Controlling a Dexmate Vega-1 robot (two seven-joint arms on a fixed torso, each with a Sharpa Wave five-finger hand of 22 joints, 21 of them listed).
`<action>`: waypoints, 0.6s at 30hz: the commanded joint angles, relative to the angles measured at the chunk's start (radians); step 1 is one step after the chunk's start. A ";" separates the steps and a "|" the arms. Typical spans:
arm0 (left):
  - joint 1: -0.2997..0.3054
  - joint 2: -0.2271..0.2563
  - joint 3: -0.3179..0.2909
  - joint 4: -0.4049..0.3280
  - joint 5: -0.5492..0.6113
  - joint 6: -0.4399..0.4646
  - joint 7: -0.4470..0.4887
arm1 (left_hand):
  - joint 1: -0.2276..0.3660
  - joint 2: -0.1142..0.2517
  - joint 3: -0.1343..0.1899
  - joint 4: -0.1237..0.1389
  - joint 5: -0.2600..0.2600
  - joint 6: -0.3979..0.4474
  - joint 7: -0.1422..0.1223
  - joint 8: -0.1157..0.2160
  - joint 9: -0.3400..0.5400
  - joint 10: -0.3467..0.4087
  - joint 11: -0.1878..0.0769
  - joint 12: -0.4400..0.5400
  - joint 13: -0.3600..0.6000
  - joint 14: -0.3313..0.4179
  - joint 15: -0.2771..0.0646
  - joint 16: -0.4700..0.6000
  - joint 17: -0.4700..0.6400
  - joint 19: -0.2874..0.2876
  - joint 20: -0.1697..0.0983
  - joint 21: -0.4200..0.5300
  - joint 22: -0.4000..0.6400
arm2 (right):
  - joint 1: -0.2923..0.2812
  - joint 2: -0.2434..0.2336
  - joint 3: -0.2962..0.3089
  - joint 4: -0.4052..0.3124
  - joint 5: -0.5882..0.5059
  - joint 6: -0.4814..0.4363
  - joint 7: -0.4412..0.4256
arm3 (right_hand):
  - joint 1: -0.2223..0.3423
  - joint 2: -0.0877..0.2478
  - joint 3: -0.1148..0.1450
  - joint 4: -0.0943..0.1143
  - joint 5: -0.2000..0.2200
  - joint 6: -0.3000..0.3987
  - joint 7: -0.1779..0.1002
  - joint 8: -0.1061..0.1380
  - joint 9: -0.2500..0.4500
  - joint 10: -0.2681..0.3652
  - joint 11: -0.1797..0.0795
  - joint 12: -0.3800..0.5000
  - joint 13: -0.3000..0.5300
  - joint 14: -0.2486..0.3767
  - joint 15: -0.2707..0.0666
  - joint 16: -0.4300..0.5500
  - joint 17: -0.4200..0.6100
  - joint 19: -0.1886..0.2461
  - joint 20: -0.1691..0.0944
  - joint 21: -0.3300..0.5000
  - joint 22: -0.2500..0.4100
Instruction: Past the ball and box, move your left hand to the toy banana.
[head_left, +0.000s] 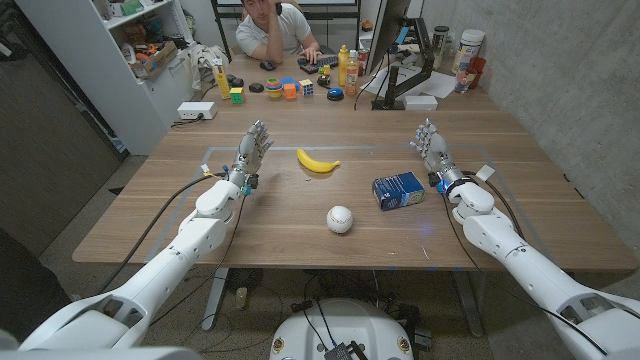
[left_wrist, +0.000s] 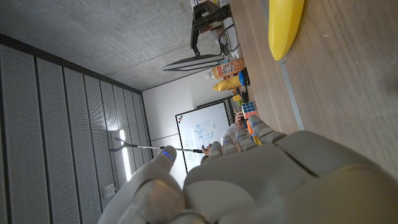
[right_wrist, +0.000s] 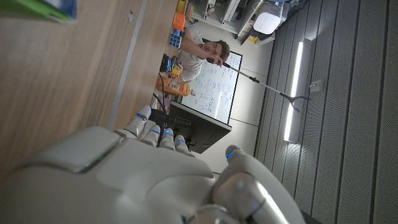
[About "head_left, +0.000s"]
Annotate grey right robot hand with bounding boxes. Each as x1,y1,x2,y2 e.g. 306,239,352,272
409,118,467,188

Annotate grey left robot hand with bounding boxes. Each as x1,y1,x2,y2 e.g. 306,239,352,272
227,119,275,188

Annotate yellow toy banana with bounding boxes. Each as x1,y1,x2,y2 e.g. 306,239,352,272
296,148,342,175

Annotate white flat box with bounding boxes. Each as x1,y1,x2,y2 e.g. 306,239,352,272
403,95,439,112

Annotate blue cardboard box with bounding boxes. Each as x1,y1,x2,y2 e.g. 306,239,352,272
371,171,427,212

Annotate white power strip box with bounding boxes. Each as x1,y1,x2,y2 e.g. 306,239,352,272
177,101,219,121

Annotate cardboard box of items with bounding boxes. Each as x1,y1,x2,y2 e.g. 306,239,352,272
129,40,179,80

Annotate white paper sheets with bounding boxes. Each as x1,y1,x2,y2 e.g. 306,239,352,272
360,64,457,100

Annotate clear drinking glass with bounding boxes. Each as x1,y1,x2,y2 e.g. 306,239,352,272
453,68,474,95

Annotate yellow tall carton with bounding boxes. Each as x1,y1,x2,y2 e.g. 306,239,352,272
212,58,232,100

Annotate red cup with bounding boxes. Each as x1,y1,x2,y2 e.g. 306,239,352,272
467,55,488,90

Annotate white wipes canister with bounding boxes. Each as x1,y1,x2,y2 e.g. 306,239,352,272
452,28,487,75

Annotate black keyboard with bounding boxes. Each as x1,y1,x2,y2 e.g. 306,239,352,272
297,53,340,75

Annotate orange drink bottle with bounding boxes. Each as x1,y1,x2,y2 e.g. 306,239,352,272
344,49,360,97

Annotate white baseball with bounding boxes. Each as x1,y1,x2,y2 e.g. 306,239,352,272
326,205,354,235

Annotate man in white t-shirt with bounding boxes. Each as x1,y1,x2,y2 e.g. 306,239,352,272
235,0,324,65

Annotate yellow squeeze bottle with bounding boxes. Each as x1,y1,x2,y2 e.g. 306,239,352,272
337,44,350,87

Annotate black computer monitor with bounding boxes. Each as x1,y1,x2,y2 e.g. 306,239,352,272
366,0,412,76

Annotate white shelf cabinet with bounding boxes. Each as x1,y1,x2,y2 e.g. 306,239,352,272
14,0,201,156

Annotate white robot torso base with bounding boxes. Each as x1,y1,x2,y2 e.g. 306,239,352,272
269,298,415,360

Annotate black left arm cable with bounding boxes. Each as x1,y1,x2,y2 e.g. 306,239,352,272
94,172,229,296

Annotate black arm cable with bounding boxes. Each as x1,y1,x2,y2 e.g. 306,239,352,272
94,172,229,296
439,170,609,357

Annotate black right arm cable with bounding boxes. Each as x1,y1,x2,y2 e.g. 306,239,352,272
439,170,609,357

